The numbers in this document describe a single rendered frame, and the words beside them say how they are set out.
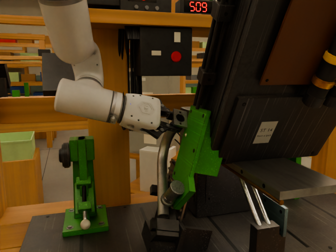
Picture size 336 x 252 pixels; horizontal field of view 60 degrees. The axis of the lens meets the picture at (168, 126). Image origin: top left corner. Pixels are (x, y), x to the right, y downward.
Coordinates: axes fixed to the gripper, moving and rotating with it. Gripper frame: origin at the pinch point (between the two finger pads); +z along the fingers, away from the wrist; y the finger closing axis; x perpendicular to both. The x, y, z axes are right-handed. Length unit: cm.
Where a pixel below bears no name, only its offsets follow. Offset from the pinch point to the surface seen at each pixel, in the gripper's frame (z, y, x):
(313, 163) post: 83, 17, 27
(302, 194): 20.1, -25.2, -18.2
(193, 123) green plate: 2.7, -3.6, -5.8
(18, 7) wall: -264, 787, 606
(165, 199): -0.5, -20.5, 5.5
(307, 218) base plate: 50, -18, 10
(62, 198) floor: -19, 73, 267
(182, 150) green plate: 2.8, -7.9, 1.4
